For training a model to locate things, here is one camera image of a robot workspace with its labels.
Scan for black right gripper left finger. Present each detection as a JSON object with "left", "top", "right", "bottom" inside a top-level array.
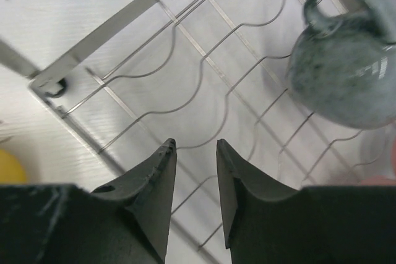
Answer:
[{"left": 1, "top": 138, "right": 177, "bottom": 263}]

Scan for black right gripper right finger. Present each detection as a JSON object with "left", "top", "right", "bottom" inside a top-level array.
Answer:
[{"left": 216, "top": 139, "right": 395, "bottom": 263}]

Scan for tall pink cup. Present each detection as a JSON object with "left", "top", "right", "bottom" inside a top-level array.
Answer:
[{"left": 359, "top": 140, "right": 395, "bottom": 187}]

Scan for yellow enamel mug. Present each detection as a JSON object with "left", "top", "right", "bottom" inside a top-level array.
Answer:
[{"left": 0, "top": 149, "right": 28, "bottom": 184}]

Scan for dark speckled grey mug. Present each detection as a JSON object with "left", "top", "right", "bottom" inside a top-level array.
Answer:
[{"left": 286, "top": 0, "right": 395, "bottom": 130}]

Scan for stainless steel dish rack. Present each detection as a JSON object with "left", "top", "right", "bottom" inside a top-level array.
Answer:
[{"left": 1, "top": 0, "right": 395, "bottom": 252}]

